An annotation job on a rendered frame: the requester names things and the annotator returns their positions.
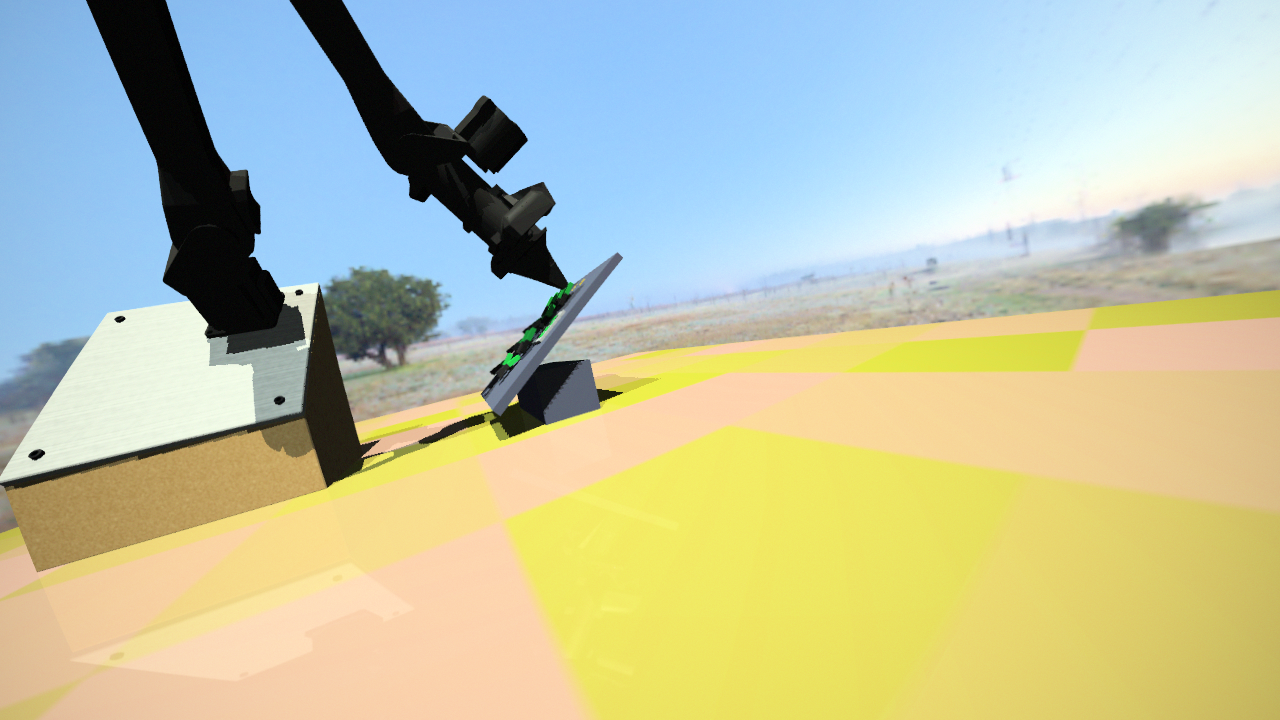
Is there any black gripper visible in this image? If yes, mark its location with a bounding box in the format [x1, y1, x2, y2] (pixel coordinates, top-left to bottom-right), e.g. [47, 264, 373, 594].
[456, 183, 570, 290]

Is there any grey switch panel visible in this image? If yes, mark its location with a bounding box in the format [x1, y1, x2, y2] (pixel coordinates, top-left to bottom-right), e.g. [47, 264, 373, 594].
[481, 252, 623, 425]

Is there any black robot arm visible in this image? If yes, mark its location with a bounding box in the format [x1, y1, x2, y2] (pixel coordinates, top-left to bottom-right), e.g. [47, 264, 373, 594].
[86, 0, 529, 338]

